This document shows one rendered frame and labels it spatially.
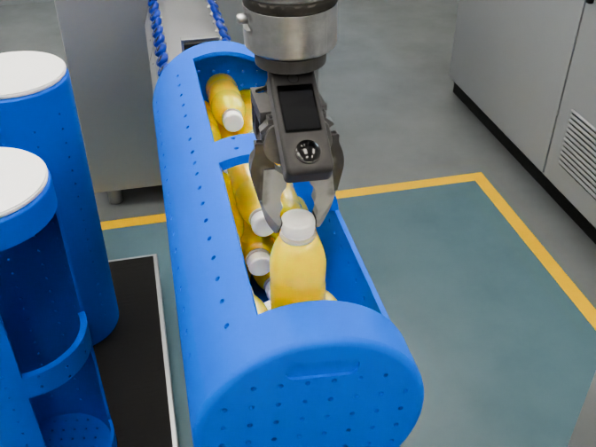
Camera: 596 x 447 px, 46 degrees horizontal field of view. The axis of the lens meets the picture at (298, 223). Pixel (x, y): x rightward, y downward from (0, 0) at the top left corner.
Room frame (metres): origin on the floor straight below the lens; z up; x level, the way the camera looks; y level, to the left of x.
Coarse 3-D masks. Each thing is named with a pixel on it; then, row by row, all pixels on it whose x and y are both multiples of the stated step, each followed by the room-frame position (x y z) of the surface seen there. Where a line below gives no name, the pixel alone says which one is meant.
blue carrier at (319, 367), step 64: (192, 64) 1.28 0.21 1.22; (192, 128) 1.04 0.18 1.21; (192, 192) 0.87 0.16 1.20; (192, 256) 0.74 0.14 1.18; (192, 320) 0.63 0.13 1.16; (256, 320) 0.57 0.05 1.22; (320, 320) 0.56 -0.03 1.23; (384, 320) 0.60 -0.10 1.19; (192, 384) 0.55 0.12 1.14; (256, 384) 0.51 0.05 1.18; (320, 384) 0.53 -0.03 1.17; (384, 384) 0.54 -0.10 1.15
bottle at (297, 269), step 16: (288, 240) 0.62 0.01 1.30; (304, 240) 0.62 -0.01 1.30; (320, 240) 0.64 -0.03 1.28; (272, 256) 0.62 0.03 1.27; (288, 256) 0.61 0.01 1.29; (304, 256) 0.61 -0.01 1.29; (320, 256) 0.62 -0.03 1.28; (272, 272) 0.62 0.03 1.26; (288, 272) 0.60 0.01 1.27; (304, 272) 0.60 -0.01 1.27; (320, 272) 0.61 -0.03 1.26; (272, 288) 0.62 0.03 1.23; (288, 288) 0.60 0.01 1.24; (304, 288) 0.60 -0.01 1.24; (320, 288) 0.61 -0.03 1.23; (272, 304) 0.62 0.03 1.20
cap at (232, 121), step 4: (228, 112) 1.20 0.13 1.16; (232, 112) 1.20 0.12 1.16; (236, 112) 1.20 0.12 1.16; (224, 116) 1.19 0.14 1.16; (228, 116) 1.18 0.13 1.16; (232, 116) 1.19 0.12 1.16; (236, 116) 1.19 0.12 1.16; (240, 116) 1.19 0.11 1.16; (224, 120) 1.18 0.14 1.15; (228, 120) 1.18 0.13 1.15; (232, 120) 1.19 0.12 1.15; (236, 120) 1.19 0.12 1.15; (240, 120) 1.19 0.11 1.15; (224, 124) 1.18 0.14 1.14; (228, 124) 1.18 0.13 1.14; (232, 124) 1.19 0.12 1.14; (236, 124) 1.19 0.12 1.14; (240, 124) 1.19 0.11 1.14; (228, 128) 1.18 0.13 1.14; (232, 128) 1.19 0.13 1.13; (236, 128) 1.19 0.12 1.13; (240, 128) 1.19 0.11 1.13
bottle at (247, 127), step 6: (240, 90) 1.37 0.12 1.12; (246, 90) 1.36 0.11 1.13; (246, 96) 1.34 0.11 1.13; (246, 102) 1.31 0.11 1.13; (246, 108) 1.29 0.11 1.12; (246, 114) 1.26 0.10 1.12; (246, 120) 1.24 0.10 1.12; (246, 126) 1.23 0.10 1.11; (252, 126) 1.23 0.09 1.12; (240, 132) 1.23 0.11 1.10; (246, 132) 1.22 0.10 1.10
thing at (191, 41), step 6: (186, 36) 1.78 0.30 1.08; (192, 36) 1.78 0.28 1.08; (198, 36) 1.78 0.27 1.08; (204, 36) 1.78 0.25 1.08; (210, 36) 1.78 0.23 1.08; (216, 36) 1.78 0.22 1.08; (186, 42) 1.76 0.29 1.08; (192, 42) 1.76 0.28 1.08; (198, 42) 1.76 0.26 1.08; (204, 42) 1.76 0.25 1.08; (186, 48) 1.75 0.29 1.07
